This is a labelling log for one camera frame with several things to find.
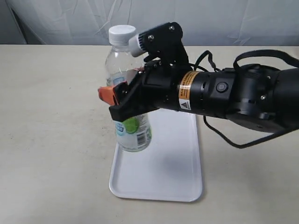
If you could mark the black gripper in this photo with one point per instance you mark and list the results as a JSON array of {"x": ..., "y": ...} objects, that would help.
[{"x": 154, "y": 88}]

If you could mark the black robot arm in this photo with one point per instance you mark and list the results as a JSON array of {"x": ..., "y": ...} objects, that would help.
[{"x": 257, "y": 97}]

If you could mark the white plastic tray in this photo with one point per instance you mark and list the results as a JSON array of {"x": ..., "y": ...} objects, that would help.
[{"x": 168, "y": 169}]

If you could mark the white backdrop cloth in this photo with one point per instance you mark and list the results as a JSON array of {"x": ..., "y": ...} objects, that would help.
[{"x": 204, "y": 22}]

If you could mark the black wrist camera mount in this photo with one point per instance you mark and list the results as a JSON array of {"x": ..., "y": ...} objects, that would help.
[{"x": 163, "y": 42}]

